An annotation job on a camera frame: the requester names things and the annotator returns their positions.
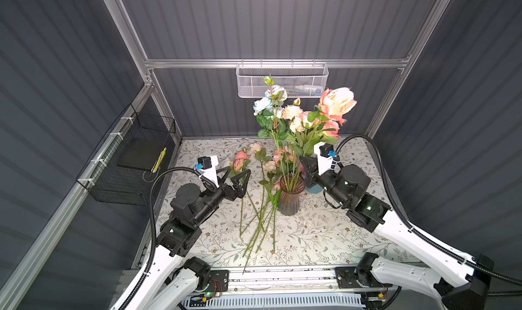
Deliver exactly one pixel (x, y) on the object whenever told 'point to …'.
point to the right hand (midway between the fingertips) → (306, 156)
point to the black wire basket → (122, 167)
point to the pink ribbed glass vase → (291, 186)
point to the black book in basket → (143, 153)
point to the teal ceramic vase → (316, 189)
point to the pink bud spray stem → (242, 208)
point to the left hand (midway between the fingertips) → (241, 172)
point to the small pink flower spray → (281, 156)
